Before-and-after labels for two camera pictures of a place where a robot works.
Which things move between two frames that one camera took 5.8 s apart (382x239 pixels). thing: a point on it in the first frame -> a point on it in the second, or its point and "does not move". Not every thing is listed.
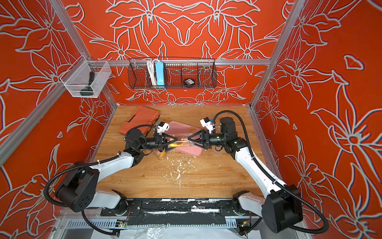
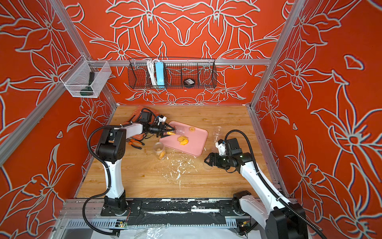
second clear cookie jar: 161,155 does not move
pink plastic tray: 182,132 does not move
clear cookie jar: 179,144 -> 178,130
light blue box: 160,73 does not move
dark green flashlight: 88,91 does not move
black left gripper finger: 164,135 -> 167,127
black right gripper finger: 190,138 -> 210,157
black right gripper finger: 199,145 -> 210,161
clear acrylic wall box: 86,78 does not move
